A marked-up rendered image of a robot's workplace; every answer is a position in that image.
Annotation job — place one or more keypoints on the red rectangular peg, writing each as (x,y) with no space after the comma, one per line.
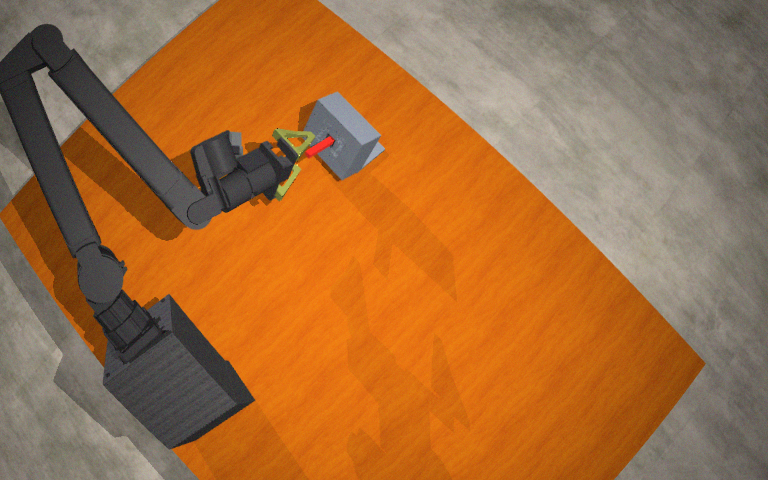
(319,147)

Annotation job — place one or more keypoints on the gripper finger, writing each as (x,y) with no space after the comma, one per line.
(278,133)
(281,191)

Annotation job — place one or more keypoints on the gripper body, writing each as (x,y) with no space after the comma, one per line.
(266,178)

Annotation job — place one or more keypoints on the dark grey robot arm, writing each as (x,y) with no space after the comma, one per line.
(100,276)

